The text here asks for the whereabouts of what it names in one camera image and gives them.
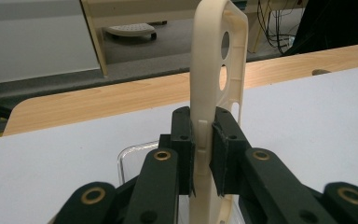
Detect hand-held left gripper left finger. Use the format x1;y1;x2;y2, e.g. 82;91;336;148
158;105;197;198

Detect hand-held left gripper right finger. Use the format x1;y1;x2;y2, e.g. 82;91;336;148
209;105;254;198

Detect clear plastic tray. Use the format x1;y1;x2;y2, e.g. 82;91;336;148
117;140;241;224

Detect cream printed phone case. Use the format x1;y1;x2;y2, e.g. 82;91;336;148
187;0;250;224

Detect white table board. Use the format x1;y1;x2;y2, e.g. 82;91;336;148
0;63;358;224

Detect white round base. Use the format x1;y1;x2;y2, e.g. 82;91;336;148
103;21;158;42

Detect wooden cabinet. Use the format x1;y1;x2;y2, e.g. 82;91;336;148
79;0;310;77

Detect black curtain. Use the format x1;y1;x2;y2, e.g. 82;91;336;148
284;0;358;58

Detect white cabinet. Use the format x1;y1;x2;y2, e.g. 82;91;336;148
0;0;103;87

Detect bundle of black cables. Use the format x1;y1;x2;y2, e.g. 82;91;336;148
256;0;296;55

